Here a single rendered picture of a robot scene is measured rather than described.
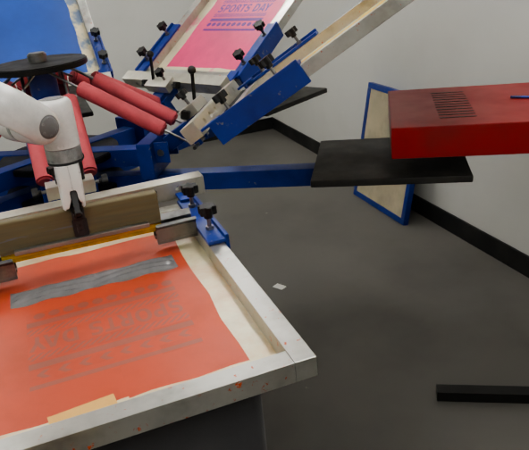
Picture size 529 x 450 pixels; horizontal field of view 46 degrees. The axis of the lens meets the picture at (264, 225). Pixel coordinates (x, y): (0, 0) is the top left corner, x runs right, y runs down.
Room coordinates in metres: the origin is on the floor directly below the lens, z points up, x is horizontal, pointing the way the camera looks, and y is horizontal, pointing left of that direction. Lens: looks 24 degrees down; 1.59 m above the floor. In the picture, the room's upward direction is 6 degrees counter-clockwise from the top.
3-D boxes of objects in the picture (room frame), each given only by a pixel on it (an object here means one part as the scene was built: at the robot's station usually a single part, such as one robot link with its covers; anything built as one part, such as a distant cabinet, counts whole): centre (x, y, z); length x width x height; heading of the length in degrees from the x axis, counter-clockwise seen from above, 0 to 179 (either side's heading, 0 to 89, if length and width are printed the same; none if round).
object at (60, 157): (1.31, 0.41, 1.23); 0.09 x 0.07 x 0.03; 18
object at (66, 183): (1.31, 0.41, 1.17); 0.10 x 0.08 x 0.11; 18
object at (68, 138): (1.28, 0.44, 1.30); 0.15 x 0.10 x 0.11; 141
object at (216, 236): (1.42, 0.15, 0.98); 0.30 x 0.05 x 0.07; 18
